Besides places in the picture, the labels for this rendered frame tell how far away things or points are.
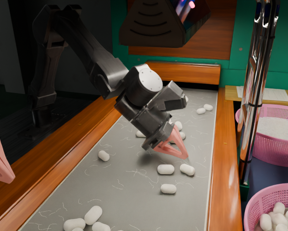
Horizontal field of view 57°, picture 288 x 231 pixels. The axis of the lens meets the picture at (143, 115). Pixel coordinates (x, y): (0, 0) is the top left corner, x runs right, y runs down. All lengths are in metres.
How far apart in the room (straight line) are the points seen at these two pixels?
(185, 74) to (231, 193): 0.64
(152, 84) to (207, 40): 0.61
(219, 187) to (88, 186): 0.26
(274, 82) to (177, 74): 0.37
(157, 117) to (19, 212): 0.32
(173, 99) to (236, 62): 0.59
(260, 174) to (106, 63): 0.48
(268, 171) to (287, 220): 0.25
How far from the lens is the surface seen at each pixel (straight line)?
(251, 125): 0.59
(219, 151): 0.65
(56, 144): 0.69
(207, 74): 1.07
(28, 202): 0.55
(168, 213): 0.51
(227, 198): 0.52
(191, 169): 0.59
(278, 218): 0.55
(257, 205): 0.55
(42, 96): 0.93
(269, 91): 1.10
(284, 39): 1.13
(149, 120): 0.58
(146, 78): 0.54
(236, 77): 1.13
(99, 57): 0.63
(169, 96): 0.56
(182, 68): 1.07
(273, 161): 0.82
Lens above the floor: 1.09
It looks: 23 degrees down
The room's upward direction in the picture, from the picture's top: straight up
